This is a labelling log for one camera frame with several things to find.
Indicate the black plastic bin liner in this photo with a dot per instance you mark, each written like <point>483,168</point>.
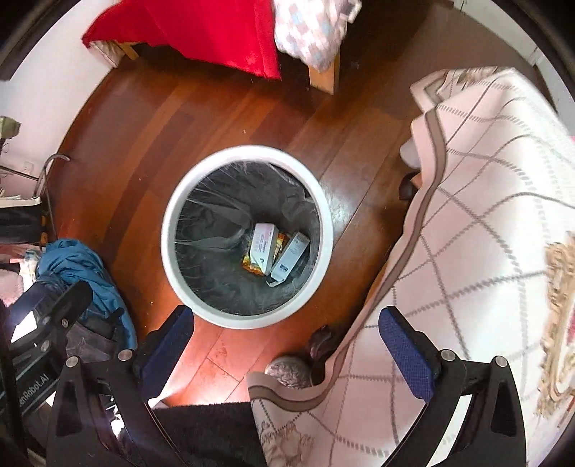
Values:
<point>215,278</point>

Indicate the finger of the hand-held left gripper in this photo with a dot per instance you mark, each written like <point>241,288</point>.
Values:
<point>74,301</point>

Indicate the grey patterned round object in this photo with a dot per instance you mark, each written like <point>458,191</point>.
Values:
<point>287,372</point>

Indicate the blue cloth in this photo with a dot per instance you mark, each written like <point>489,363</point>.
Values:
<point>76,265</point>

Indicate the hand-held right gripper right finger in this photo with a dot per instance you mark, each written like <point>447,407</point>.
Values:
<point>404,354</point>

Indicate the dark fuzzy cloth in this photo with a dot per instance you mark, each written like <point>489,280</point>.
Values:
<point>206,435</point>

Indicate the wooden bed frame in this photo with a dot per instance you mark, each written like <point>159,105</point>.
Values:
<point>323,77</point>

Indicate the pink and blue patterned quilt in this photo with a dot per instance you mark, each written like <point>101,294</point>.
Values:
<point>310,31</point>

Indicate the red blanket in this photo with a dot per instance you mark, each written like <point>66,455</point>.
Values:
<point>206,31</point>

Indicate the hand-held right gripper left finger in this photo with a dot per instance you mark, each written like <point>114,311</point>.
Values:
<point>170,348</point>

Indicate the orange snack packet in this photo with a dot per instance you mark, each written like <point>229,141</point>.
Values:
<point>251,268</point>

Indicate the white round trash bin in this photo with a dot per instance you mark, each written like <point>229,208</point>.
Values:
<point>180,279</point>

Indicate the dark carved table leg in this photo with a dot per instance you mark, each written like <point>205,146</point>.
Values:
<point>325,343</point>

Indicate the white box with pink stripe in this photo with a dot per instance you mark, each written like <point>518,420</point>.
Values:
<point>263,244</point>

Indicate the grey denim cloth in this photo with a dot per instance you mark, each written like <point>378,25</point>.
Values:
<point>90,339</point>

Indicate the black bag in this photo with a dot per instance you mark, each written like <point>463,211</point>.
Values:
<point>18,220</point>

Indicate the chrome metal rack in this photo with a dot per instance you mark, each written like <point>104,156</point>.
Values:
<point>47,179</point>

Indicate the white checked tablecloth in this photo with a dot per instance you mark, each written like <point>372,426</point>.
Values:
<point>476,233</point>

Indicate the white box with blue label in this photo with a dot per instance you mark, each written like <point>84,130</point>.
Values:
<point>289,258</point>

